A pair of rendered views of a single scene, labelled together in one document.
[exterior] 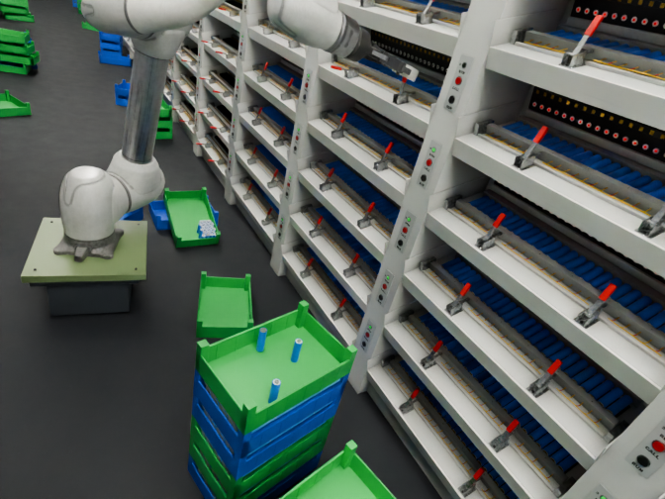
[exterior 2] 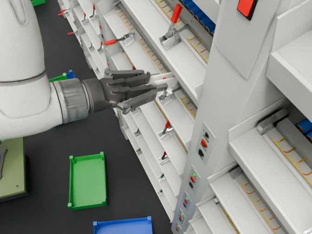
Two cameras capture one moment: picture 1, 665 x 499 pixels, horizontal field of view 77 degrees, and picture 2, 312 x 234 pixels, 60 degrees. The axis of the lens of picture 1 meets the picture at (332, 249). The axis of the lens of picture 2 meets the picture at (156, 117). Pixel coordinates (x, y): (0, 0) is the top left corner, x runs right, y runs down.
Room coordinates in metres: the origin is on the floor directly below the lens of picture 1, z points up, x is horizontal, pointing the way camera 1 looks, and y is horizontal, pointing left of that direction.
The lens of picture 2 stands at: (0.79, -0.14, 1.54)
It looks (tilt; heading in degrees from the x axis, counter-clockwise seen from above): 56 degrees down; 11
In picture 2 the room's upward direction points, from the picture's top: straight up
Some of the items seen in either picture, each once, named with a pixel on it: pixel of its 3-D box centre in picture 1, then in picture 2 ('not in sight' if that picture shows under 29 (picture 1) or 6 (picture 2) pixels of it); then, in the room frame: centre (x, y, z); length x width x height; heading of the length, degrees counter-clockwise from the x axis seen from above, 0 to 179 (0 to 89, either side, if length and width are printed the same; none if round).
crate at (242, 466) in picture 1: (268, 403); not in sight; (0.68, 0.06, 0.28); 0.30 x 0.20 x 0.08; 140
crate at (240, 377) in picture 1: (278, 358); not in sight; (0.68, 0.06, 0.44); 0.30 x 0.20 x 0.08; 140
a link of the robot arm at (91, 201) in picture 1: (90, 200); not in sight; (1.19, 0.83, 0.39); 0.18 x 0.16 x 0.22; 166
